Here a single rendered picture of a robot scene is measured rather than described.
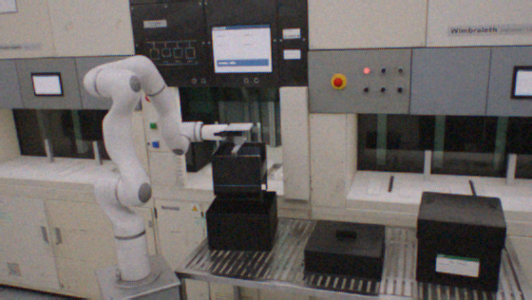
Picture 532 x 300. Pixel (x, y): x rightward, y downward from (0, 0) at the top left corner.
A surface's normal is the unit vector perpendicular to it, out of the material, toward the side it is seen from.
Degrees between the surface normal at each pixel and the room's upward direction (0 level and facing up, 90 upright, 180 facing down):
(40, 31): 90
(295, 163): 90
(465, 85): 90
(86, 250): 90
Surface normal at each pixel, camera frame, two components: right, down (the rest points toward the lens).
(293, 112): -0.31, 0.29
